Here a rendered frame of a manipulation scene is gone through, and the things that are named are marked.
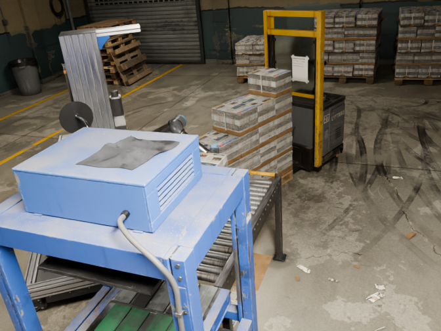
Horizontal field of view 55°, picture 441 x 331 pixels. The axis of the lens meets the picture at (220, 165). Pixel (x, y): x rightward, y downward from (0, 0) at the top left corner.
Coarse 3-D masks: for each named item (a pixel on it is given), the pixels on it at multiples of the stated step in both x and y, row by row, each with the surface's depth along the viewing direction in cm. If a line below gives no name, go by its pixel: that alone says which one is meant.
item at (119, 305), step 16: (112, 288) 240; (160, 288) 237; (208, 288) 233; (112, 304) 229; (128, 304) 228; (144, 304) 226; (160, 304) 225; (208, 304) 222; (224, 304) 227; (96, 320) 219; (112, 320) 217; (128, 320) 216; (144, 320) 216; (160, 320) 215; (208, 320) 213
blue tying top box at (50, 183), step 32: (96, 128) 198; (32, 160) 170; (64, 160) 167; (160, 160) 160; (192, 160) 178; (32, 192) 167; (64, 192) 160; (96, 192) 154; (128, 192) 148; (160, 192) 155; (128, 224) 155; (160, 224) 156
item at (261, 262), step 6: (258, 258) 378; (264, 258) 377; (270, 258) 376; (258, 264) 371; (264, 264) 370; (258, 270) 364; (264, 270) 363; (258, 276) 356; (234, 282) 352; (258, 282) 350; (258, 288) 344
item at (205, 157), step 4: (200, 152) 342; (204, 152) 341; (200, 156) 335; (204, 156) 334; (208, 156) 333; (212, 156) 333; (216, 156) 332; (220, 156) 331; (224, 156) 331; (204, 160) 328; (208, 160) 327; (212, 160) 326; (216, 160) 326; (220, 160) 325; (224, 160) 331; (220, 164) 324; (224, 164) 332
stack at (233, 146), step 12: (216, 132) 434; (252, 132) 428; (264, 132) 444; (204, 144) 408; (228, 144) 406; (240, 144) 421; (252, 144) 434; (228, 156) 411; (252, 156) 437; (264, 156) 454; (240, 168) 428; (252, 168) 443; (264, 168) 460; (276, 168) 476
